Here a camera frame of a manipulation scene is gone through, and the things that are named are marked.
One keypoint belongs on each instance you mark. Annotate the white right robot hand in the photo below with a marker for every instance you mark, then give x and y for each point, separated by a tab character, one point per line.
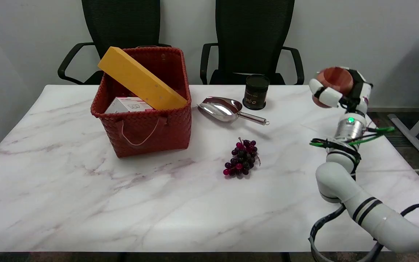
328	95

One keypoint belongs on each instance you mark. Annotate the wooden mortar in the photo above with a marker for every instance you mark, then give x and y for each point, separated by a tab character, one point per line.
336	78

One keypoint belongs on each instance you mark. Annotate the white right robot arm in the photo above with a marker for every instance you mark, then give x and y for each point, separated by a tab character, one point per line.
351	196

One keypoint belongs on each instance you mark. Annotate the red woven basket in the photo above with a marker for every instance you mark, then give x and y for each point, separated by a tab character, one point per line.
147	127

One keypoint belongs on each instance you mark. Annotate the black cylindrical can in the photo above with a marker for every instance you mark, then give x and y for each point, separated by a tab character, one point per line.
255	92

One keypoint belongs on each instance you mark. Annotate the black mesh office chair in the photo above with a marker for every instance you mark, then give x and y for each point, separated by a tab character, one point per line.
253	36
122	25

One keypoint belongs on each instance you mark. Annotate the bunch of dark grapes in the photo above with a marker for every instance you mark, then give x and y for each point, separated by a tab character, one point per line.
241	159

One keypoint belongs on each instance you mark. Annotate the silver metal scoop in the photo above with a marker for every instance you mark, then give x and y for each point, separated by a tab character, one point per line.
220	108

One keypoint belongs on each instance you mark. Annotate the long yellow box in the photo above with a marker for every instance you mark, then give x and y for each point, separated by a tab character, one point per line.
140	78

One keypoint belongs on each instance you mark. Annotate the small white carton box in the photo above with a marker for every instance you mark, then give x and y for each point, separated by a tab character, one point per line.
127	105

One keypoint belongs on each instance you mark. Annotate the white desk frame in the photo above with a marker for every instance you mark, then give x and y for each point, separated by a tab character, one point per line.
418	125

